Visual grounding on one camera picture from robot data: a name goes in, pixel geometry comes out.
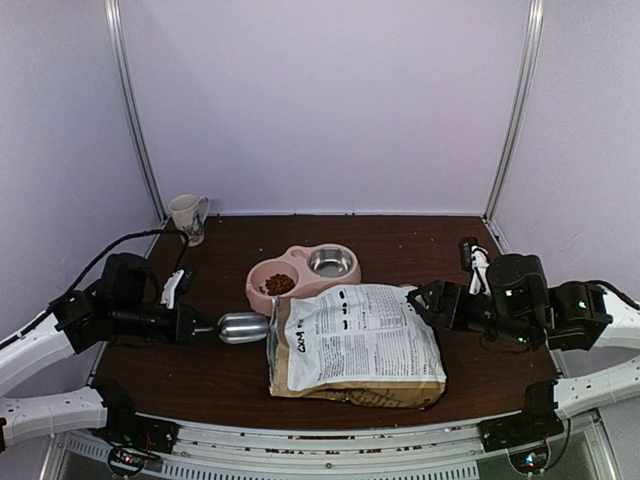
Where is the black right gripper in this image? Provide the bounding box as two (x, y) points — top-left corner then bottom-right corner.
(408, 281), (539, 348)

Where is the dog food bag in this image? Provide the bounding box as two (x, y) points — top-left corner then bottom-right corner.
(267, 284), (447, 409)

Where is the pink double pet bowl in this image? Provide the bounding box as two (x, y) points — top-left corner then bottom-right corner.
(245, 243), (362, 314)

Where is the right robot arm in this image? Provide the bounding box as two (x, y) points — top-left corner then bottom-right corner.
(407, 254), (639, 442)

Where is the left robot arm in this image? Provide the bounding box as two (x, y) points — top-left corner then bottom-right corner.
(1, 253), (218, 448)

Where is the brown dog food kibble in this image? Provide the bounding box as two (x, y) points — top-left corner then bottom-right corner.
(259, 273), (296, 296)

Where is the white patterned ceramic mug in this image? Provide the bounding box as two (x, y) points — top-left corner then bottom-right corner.
(168, 194), (210, 247)

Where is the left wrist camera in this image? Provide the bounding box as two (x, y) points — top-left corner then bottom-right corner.
(160, 266), (197, 310)

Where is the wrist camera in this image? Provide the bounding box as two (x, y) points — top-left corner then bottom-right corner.
(458, 237), (491, 297)
(160, 266), (197, 310)

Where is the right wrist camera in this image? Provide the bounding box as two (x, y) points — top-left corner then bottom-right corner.
(458, 237), (491, 297)

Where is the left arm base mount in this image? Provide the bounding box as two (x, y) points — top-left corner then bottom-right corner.
(90, 380), (179, 479)

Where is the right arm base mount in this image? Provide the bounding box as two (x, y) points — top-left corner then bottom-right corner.
(478, 412), (565, 477)

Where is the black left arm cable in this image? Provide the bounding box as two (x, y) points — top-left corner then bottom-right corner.
(0, 227), (194, 346)

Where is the front aluminium frame rail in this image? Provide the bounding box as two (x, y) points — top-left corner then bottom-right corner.
(44, 394), (616, 480)

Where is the right rear aluminium post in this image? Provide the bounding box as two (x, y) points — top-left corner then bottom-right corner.
(483, 0), (545, 224)

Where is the aluminium post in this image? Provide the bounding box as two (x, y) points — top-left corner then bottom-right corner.
(104, 0), (167, 224)
(483, 0), (545, 224)

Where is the left rear aluminium post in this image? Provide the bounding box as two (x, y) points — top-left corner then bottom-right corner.
(104, 0), (167, 224)

